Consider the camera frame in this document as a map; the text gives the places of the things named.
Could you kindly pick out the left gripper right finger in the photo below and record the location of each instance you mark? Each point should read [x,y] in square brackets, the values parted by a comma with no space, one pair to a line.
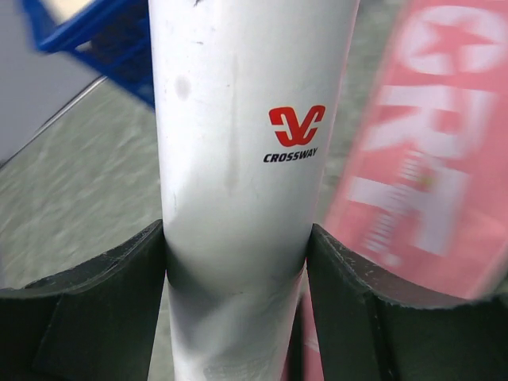
[373,325]

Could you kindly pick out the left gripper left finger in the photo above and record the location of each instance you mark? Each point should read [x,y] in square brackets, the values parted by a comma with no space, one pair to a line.
[95,321]

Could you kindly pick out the pink racket cover bag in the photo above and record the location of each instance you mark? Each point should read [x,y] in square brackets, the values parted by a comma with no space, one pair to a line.
[424,193]

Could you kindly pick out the white shuttlecock tube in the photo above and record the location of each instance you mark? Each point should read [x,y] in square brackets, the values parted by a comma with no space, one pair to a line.
[246,96]

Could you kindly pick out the blue plastic basket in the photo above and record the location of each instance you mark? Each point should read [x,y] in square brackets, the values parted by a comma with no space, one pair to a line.
[112,37]

